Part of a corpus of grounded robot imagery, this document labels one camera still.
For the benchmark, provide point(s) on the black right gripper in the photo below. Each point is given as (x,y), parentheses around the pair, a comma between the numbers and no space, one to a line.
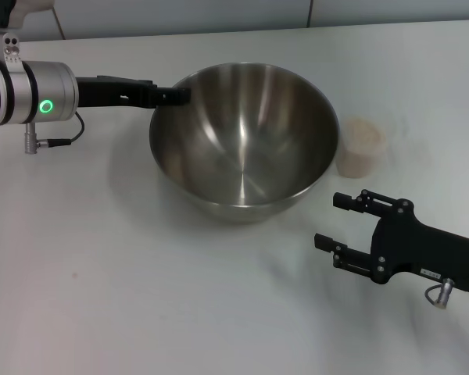
(418,246)

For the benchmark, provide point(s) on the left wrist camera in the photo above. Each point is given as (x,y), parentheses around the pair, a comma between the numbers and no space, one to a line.
(11,48)

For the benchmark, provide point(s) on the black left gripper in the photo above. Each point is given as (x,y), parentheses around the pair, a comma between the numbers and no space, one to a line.
(109,93)

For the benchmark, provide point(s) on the stainless steel mixing bowl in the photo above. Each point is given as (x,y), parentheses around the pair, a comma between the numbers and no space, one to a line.
(242,148)

